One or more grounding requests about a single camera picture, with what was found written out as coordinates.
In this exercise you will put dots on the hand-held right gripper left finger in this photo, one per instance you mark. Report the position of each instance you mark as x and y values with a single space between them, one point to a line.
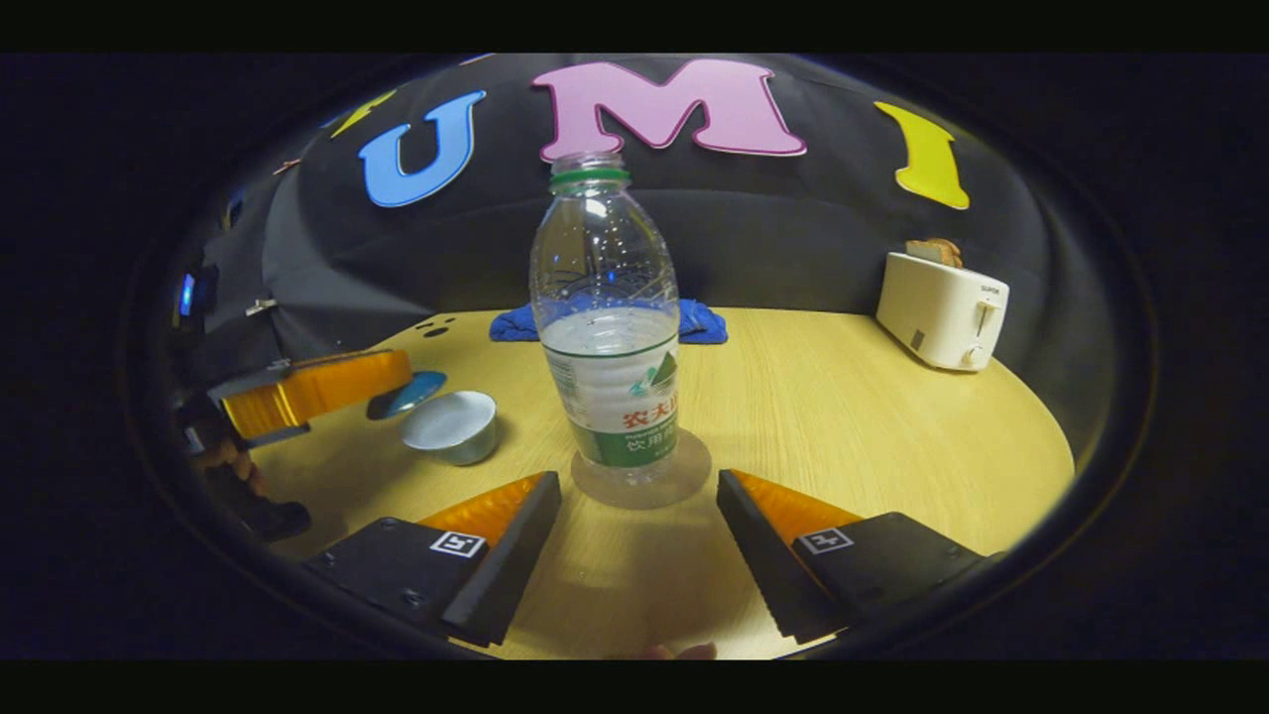
516 555

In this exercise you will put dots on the bread slice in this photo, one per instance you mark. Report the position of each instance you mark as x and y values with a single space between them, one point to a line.
935 252

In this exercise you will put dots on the blue towel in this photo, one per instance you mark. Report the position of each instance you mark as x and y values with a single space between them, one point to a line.
706 322

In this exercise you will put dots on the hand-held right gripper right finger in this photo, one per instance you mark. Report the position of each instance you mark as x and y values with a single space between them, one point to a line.
758 555

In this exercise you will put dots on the clear plastic water bottle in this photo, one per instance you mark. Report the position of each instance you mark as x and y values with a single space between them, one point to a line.
607 327

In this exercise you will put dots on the white teacup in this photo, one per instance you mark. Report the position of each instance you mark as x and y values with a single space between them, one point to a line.
451 428

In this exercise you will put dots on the white toaster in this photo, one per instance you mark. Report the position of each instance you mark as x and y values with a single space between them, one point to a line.
937 312

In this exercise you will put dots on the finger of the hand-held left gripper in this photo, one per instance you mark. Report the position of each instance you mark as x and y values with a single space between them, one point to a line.
327 387

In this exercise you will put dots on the blue teacup lid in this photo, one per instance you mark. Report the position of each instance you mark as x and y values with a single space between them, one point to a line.
411 394

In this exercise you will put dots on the round brown coaster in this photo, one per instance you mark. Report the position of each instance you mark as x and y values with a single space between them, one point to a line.
694 471

